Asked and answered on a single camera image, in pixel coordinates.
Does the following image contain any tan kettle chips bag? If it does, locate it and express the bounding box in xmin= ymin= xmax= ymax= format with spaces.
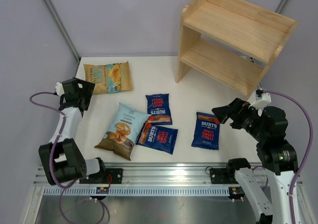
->
xmin=83 ymin=61 xmax=133 ymax=94

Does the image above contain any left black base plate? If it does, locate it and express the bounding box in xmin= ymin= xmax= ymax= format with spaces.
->
xmin=79 ymin=168 xmax=123 ymax=185

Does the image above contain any blue Burts bag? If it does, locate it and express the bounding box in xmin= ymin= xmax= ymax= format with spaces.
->
xmin=146 ymin=93 xmax=173 ymax=125
xmin=191 ymin=112 xmax=220 ymax=150
xmin=136 ymin=123 xmax=178 ymax=154

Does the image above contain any aluminium mounting rail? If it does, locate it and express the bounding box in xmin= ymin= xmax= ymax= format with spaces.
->
xmin=33 ymin=162 xmax=303 ymax=185

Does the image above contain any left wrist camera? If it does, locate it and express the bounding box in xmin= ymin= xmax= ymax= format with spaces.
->
xmin=55 ymin=82 xmax=65 ymax=96

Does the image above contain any wooden two-tier shelf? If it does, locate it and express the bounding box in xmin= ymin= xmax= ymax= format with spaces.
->
xmin=176 ymin=0 xmax=299 ymax=98

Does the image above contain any white slotted cable duct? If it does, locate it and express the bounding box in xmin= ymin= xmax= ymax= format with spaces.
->
xmin=43 ymin=186 xmax=231 ymax=197

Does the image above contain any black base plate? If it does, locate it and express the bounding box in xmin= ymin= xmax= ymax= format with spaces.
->
xmin=79 ymin=168 xmax=123 ymax=185
xmin=209 ymin=167 xmax=242 ymax=184

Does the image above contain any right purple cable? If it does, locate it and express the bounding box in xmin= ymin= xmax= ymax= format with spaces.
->
xmin=250 ymin=89 xmax=313 ymax=224

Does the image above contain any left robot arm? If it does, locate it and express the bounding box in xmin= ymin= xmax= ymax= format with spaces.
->
xmin=38 ymin=77 xmax=107 ymax=186

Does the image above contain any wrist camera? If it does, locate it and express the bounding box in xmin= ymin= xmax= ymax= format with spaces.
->
xmin=55 ymin=82 xmax=65 ymax=96
xmin=251 ymin=89 xmax=271 ymax=110

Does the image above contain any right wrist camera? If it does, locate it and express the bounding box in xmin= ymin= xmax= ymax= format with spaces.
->
xmin=251 ymin=89 xmax=271 ymax=110

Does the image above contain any light blue cassava chips bag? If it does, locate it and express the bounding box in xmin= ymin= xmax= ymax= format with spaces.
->
xmin=94 ymin=103 xmax=150 ymax=161

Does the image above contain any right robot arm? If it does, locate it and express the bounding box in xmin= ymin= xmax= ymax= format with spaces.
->
xmin=212 ymin=98 xmax=301 ymax=224

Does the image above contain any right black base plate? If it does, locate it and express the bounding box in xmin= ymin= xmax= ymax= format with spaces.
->
xmin=209 ymin=167 xmax=242 ymax=184

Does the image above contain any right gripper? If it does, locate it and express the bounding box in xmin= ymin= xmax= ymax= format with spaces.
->
xmin=212 ymin=97 xmax=268 ymax=142

